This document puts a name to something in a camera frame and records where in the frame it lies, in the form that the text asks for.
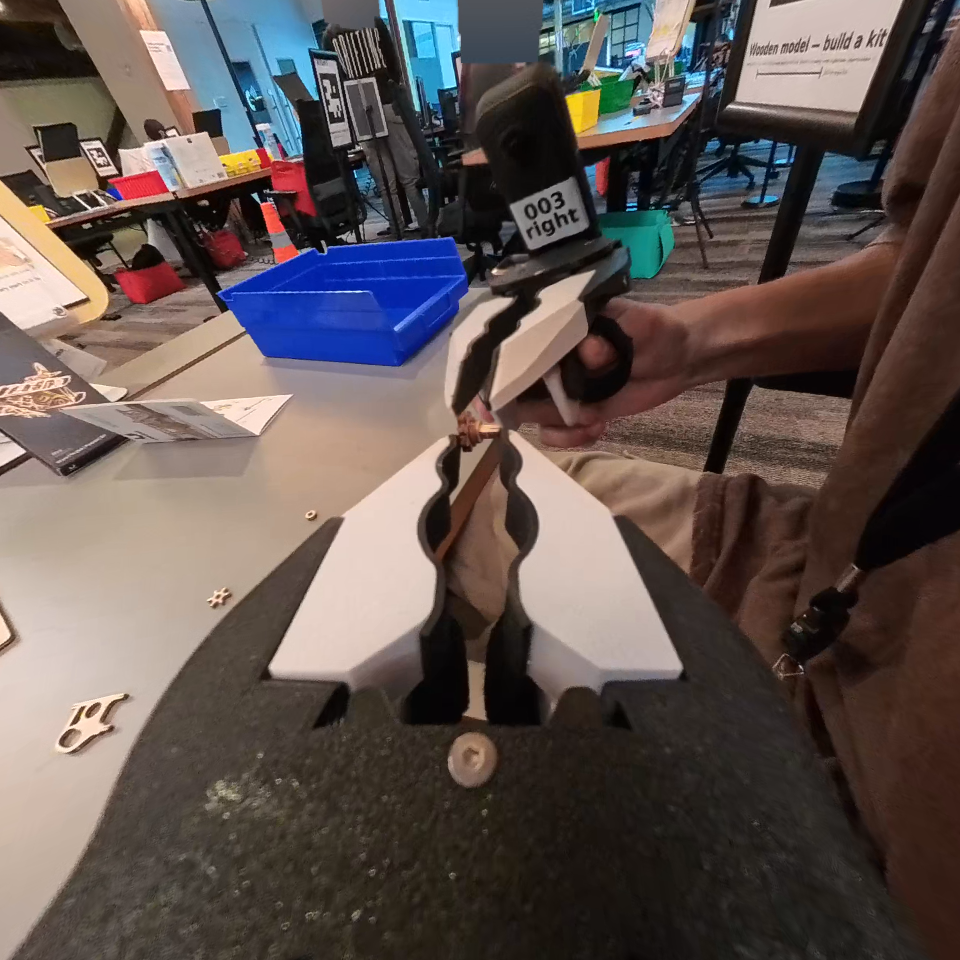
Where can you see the green fabric bin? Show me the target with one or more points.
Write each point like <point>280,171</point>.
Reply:
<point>645,240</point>

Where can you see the wooden display board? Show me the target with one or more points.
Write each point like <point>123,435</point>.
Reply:
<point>22,277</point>

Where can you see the small wooden gear piece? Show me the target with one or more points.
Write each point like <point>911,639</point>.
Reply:
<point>218,597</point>

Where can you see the person's right hand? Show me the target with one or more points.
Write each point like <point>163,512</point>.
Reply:
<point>652,352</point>

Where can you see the person's right forearm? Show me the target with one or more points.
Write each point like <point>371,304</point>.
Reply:
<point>787,315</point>

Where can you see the red bag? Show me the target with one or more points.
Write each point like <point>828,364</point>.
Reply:
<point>150,283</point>

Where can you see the grey desk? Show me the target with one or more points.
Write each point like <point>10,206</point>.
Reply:
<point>187,510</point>

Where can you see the small brass screw with nut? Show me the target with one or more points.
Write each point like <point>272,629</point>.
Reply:
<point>472,433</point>

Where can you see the low yellow plastic bin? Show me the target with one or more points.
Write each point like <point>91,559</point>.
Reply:
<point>240,161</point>

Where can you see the green plastic bin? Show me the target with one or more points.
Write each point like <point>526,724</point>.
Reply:
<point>616,94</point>

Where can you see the folded paper leaflet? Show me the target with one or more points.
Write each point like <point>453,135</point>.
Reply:
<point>187,416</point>

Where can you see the black booklet with gold print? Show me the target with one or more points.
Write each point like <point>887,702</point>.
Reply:
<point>37,420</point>

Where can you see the orange traffic cone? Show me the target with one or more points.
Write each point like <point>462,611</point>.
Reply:
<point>279,232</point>

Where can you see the wooden cutout piece with holes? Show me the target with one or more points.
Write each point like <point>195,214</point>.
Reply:
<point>86,724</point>

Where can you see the blue plastic bin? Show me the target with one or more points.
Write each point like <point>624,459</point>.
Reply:
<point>352,315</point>

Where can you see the long wooden table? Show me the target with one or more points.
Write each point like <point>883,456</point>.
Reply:
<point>637,124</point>

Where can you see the person's khaki pants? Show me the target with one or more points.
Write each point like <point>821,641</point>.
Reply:
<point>630,487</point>

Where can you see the black floor lamp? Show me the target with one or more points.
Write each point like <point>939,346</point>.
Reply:
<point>225,67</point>

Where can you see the black framed sign stand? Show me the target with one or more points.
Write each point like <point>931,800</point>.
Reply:
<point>810,67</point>

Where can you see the black white tag sign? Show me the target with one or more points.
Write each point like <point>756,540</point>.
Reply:
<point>332,97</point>

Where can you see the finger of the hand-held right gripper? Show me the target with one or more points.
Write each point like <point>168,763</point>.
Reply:
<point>461,352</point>
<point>540,352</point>

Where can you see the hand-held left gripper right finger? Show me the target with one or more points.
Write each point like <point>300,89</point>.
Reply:
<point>592,585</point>

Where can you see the black office chair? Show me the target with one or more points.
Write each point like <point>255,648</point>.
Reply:
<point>326,180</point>

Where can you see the white paper notice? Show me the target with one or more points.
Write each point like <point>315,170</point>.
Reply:
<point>165,60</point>

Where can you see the red plastic bin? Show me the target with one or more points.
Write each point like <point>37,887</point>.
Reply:
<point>139,186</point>

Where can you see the person's brown shirt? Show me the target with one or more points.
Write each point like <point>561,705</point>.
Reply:
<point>900,712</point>

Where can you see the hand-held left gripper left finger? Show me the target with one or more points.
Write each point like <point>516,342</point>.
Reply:
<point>352,585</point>

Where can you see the thin wooden strip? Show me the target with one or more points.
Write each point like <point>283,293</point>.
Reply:
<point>469,502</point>

